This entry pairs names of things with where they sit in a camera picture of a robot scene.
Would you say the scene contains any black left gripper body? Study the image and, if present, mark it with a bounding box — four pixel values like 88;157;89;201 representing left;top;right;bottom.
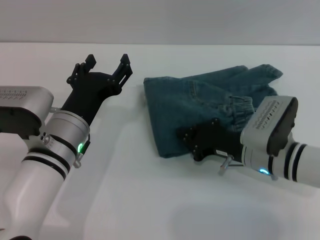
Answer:
61;71;123;125

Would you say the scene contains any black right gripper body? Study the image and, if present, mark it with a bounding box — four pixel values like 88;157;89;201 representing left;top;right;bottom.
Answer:
176;117;244;163

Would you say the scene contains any blue denim shorts basketball print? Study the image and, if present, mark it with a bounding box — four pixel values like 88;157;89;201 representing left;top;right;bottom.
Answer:
143;64;284;159

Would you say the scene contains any right arm cable connector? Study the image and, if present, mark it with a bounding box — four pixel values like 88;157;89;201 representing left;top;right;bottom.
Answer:
217;154;245;176

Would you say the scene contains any arm cable connector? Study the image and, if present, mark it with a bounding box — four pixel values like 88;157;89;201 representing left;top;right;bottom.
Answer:
217;154;245;176
73;141;91;170

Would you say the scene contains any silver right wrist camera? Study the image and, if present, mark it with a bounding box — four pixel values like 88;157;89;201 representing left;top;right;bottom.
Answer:
239;95;299;157

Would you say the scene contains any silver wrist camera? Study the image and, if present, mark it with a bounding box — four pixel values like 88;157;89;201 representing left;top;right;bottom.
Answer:
239;95;299;157
0;86;55;141

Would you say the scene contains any left arm cable connector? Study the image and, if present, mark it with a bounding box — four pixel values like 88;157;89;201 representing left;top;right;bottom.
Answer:
73;141;91;170

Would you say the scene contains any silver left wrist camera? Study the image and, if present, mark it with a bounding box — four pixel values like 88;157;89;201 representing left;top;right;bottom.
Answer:
0;86;55;141

